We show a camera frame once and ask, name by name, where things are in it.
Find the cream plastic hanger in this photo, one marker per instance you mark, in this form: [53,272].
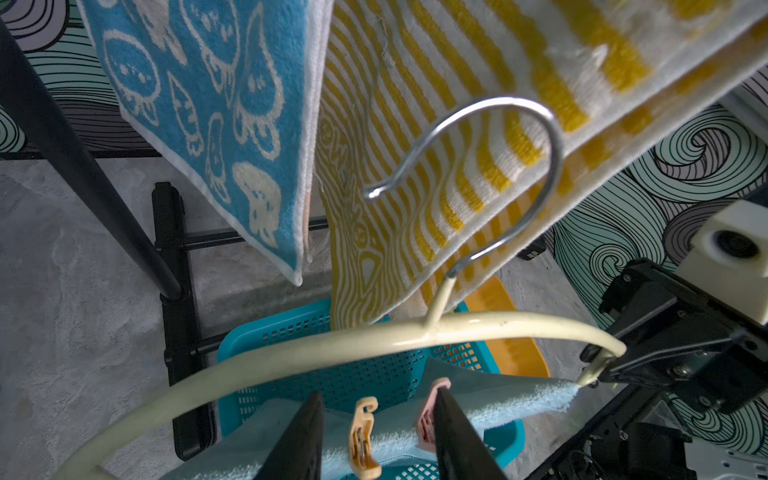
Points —
[437,327]

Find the black clothes rack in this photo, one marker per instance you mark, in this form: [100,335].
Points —
[95,224]

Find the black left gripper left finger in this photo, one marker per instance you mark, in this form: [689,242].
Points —
[298,452]

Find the blue rabbit print towel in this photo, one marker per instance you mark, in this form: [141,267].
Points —
[228,92]

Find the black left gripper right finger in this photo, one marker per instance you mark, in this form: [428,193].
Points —
[460,451]

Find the orange clothespin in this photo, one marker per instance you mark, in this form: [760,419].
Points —
[360,452]

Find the light blue terry towel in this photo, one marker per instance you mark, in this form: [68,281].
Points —
[494,404]

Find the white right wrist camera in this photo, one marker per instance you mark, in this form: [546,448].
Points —
[728,259]

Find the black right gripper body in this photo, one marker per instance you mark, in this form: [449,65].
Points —
[683,340]

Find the teal plastic basket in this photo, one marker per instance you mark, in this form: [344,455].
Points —
[392,379]

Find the pink clothespin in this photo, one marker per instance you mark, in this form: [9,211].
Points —
[425,422]

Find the yellow striped towel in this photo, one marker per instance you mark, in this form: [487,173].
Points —
[617,75]

